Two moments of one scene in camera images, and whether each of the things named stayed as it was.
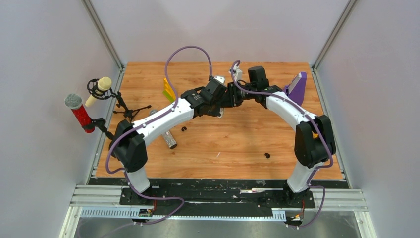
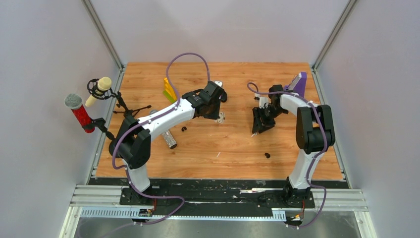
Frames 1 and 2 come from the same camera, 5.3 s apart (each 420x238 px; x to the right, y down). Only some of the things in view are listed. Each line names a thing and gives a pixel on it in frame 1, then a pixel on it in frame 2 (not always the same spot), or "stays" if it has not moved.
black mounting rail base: (215, 194) stays
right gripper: (233, 100) to (260, 124)
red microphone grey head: (74, 101) stays
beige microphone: (104, 84) stays
